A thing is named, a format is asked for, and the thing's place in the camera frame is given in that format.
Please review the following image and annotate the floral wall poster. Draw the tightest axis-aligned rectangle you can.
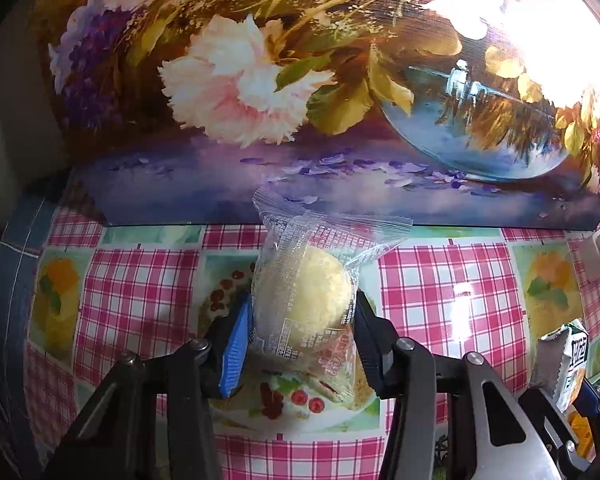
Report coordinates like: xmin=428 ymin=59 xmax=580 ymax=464
xmin=32 ymin=0 xmax=600 ymax=228

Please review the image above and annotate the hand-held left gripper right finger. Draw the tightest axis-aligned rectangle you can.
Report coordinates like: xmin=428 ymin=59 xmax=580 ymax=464
xmin=352 ymin=290 xmax=561 ymax=480

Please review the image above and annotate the green white biscuit packet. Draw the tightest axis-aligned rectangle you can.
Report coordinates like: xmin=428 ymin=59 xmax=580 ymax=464
xmin=537 ymin=319 xmax=598 ymax=461

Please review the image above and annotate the round yellow cake clear wrapper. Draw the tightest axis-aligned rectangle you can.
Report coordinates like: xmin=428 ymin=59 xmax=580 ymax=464
xmin=252 ymin=187 xmax=413 ymax=406

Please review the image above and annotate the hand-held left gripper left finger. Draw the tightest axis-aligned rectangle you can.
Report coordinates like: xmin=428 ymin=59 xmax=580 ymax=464
xmin=40 ymin=290 xmax=255 ymax=480

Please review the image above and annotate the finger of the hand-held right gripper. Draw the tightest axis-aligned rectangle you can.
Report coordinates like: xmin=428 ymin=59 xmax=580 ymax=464
xmin=580 ymin=379 xmax=600 ymax=461
xmin=517 ymin=385 xmax=593 ymax=471

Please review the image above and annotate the pink checkered printed tablecloth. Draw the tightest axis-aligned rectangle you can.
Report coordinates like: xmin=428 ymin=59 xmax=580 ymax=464
xmin=22 ymin=175 xmax=600 ymax=480

